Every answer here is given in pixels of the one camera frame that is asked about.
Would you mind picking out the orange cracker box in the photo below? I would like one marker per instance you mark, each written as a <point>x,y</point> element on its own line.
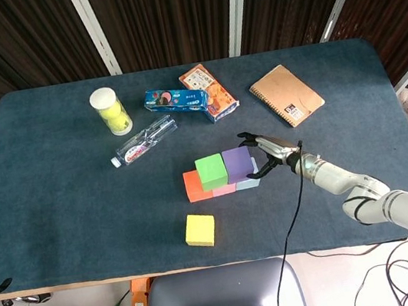
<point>219,100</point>

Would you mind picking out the brown spiral notebook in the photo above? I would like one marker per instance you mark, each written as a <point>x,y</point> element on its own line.
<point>283,91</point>

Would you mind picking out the dark blue table cloth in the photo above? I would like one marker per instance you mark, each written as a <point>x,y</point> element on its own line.
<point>57,184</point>

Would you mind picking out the clear plastic water bottle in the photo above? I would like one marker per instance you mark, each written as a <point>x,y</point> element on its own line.
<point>144,141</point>

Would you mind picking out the purple foam cube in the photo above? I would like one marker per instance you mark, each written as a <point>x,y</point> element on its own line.
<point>238,163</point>

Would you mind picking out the yellow foam cube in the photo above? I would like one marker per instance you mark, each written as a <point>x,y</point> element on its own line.
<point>200,230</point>

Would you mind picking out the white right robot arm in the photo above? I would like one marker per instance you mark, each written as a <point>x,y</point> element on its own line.
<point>369,189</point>

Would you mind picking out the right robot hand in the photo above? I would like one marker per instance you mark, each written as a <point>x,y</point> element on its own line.
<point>275,147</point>

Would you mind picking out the orange foam cube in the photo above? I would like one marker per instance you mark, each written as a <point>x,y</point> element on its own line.
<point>195,189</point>

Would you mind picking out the pink foam cube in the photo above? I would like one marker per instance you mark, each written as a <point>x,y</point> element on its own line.
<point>224,190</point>

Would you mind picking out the green foam cube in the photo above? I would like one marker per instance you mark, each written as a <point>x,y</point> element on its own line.
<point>211,171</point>

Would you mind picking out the grey robot base cover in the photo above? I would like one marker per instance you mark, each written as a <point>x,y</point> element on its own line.
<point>222,293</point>

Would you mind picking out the orange device under table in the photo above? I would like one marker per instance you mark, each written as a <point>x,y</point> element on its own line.
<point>139,295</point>

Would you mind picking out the yellow tennis ball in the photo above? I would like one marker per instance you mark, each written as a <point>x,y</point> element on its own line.
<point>110,111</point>
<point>120,124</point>

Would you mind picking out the clear tennis ball tube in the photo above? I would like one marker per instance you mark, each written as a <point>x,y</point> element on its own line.
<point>102,97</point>

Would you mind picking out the blue Oreo cookie box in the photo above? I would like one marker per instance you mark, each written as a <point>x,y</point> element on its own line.
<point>176,100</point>

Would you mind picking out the light blue foam cube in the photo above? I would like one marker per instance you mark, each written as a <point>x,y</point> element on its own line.
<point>249,181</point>

